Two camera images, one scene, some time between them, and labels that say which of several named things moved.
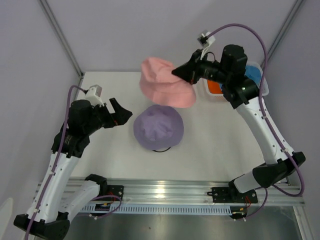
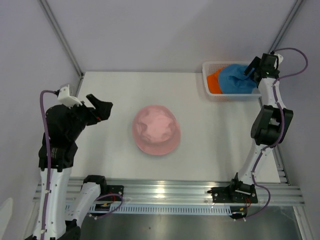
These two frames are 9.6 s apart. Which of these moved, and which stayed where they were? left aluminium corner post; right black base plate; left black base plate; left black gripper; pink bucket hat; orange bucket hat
Moved: left black gripper; pink bucket hat
Stayed: left aluminium corner post; right black base plate; orange bucket hat; left black base plate
